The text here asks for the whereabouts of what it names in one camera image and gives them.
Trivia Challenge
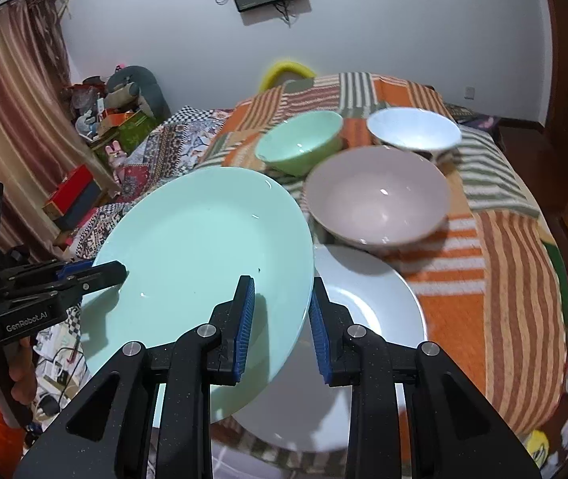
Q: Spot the mint green plate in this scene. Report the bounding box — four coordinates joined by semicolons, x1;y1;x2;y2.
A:
80;166;314;422

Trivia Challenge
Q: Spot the white plate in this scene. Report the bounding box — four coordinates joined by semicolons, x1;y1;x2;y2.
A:
233;245;427;453

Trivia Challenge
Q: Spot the large pink bowl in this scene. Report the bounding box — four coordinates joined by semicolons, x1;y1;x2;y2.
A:
304;146;450;250

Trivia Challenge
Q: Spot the mint green bowl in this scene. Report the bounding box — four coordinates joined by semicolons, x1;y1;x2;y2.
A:
255;110;344;176

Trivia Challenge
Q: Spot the white bowl with dark pattern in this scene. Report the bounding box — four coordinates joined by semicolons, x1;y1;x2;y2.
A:
366;107;462;163

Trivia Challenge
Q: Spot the person's left hand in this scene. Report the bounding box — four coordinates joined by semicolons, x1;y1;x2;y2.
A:
0;337;37;428

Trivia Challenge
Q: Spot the red box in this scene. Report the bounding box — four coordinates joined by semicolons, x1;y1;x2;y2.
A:
42;164;93;218

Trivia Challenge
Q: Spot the pink bunny toy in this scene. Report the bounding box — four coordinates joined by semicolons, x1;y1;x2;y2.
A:
104;141;128;170

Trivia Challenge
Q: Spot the green box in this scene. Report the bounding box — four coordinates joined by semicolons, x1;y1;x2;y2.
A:
107;111;158;154

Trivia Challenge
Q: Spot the striped pink curtain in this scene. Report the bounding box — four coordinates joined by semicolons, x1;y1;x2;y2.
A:
0;0;115;259

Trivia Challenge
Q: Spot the striped patchwork tablecloth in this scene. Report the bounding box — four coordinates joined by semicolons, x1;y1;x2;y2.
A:
194;73;568;459

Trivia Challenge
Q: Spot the patterned bed quilt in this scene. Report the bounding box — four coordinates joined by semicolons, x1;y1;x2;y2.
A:
34;104;235;410

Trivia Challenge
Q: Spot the grey plush toy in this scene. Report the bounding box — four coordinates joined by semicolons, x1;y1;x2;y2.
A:
104;65;170;122

